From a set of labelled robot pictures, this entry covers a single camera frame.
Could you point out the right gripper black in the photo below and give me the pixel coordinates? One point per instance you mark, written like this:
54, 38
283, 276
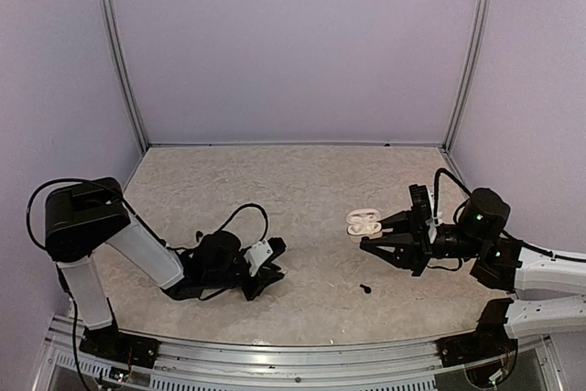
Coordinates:
415, 247

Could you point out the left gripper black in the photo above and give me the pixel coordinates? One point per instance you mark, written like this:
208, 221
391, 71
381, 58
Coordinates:
260, 283

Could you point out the white earbud charging case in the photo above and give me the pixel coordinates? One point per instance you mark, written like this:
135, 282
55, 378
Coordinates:
363, 222

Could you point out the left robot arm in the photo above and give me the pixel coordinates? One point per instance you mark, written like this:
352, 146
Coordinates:
82, 215

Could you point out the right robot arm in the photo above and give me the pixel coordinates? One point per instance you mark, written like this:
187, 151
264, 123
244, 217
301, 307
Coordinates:
545, 290

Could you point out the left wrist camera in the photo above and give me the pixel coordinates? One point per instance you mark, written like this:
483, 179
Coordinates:
264, 251

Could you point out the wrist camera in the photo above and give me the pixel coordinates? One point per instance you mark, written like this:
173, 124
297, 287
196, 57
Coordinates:
264, 251
422, 206

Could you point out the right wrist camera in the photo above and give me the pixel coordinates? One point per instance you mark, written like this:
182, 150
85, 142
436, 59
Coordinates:
422, 206

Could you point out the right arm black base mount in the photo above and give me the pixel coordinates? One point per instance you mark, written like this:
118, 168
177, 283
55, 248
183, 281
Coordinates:
488, 339

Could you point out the aluminium front rail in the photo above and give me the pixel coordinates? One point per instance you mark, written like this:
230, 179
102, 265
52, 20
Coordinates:
194, 365

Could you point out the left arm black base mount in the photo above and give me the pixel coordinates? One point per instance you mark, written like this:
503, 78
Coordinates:
109, 343

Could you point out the right aluminium frame post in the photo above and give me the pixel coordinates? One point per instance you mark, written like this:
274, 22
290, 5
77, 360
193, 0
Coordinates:
472, 55

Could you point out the aluminium frame post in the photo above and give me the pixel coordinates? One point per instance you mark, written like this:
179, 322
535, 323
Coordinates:
472, 55
122, 75

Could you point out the left aluminium frame post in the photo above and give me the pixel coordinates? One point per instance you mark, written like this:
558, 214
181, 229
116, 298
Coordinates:
122, 75

